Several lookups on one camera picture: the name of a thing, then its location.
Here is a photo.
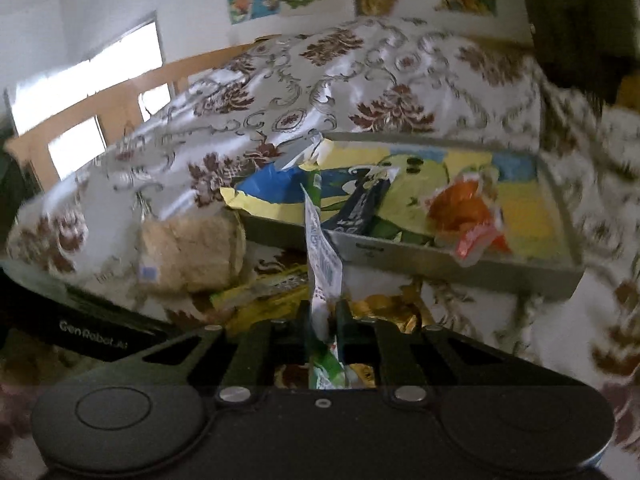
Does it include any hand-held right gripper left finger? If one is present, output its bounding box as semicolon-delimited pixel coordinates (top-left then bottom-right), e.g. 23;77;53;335
115;300;312;406

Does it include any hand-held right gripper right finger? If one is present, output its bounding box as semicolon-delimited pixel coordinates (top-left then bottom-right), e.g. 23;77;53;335
336;300;531;406

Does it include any golden snack packet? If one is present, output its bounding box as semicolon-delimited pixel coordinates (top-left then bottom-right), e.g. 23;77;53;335
349;294;422;335

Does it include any white green snack packet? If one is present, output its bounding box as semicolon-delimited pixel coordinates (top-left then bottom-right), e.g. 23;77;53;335
302;185;349;392

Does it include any grey metal tray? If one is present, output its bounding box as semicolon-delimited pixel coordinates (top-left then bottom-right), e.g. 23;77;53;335
234;132;587;302

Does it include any dark blue snack packet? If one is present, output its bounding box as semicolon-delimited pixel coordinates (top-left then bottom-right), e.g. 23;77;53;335
320;177;397;237

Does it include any beige bread bun packet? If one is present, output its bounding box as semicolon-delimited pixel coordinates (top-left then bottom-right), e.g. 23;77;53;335
139;209;247;297

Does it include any orange red snack packet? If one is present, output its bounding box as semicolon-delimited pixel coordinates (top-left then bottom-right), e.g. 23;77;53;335
424;172;512;267

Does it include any yellow green snack packet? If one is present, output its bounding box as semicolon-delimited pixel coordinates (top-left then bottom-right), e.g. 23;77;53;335
210;264;312;332

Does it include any cartoon print sheet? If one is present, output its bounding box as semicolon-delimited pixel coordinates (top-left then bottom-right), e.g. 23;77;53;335
220;139;562;262

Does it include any floral printed blanket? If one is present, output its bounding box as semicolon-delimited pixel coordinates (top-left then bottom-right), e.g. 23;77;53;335
0;17;640;461

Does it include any window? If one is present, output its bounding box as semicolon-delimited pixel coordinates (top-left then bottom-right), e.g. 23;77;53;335
5;12;174;181

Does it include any green quilted jacket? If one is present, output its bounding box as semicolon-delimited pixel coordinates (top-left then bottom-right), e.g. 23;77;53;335
520;0;640;107

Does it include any wooden bed side rail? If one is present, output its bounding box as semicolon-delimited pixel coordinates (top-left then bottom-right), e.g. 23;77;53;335
4;35;282;192

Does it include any wooden bed end post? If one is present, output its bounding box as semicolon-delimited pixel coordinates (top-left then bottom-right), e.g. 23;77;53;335
617;74;640;111

